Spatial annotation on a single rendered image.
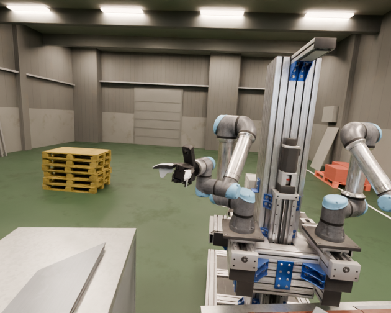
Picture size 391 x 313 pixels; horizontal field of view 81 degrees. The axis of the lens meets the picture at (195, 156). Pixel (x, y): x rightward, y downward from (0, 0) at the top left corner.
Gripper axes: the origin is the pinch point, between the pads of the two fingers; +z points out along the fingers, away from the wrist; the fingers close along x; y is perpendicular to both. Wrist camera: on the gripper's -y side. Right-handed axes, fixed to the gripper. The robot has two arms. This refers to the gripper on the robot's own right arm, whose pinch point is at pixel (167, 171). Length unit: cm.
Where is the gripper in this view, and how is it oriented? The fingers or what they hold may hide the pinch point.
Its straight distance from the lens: 87.6
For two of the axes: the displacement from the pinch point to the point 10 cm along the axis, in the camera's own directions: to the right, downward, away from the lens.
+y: -1.7, 9.6, 2.4
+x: -8.4, -2.7, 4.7
